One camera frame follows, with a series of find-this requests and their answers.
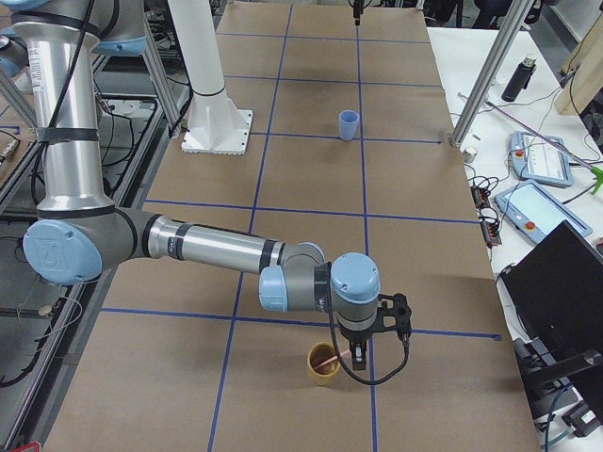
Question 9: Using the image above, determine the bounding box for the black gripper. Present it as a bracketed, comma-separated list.
[341, 328, 372, 370]

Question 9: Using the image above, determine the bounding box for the blue plastic cup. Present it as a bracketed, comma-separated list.
[338, 110, 360, 141]

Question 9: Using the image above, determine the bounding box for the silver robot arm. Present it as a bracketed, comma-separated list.
[8, 1, 384, 372]

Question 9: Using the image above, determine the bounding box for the tan wooden cup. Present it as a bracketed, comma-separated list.
[306, 342, 340, 387]

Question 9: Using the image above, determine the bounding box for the pink chopstick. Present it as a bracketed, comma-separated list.
[314, 349, 350, 369]

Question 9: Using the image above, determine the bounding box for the black power strip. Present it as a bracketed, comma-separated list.
[470, 186, 502, 249]

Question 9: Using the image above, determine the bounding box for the small metal cylinder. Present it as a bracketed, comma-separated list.
[463, 147, 478, 164]

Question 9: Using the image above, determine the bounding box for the lower blue teach pendant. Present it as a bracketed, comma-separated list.
[495, 180, 593, 244]

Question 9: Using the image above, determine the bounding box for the blue teach pendant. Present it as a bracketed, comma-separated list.
[509, 131, 573, 187]
[495, 180, 593, 244]

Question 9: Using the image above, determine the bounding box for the upper blue teach pendant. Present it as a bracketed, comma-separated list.
[509, 131, 573, 187]

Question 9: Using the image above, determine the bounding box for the reacher grabber tool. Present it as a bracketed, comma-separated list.
[484, 101, 603, 195]

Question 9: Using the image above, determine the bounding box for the black water bottle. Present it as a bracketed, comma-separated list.
[501, 54, 536, 103]

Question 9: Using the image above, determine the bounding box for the wooden board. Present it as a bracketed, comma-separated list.
[555, 1, 602, 116]

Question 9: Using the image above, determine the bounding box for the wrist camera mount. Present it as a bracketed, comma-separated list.
[374, 293, 412, 346]

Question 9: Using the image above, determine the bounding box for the white camera mast column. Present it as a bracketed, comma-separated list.
[169, 1, 253, 155]

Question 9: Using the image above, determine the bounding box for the aluminium frame post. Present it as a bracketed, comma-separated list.
[449, 0, 532, 149]

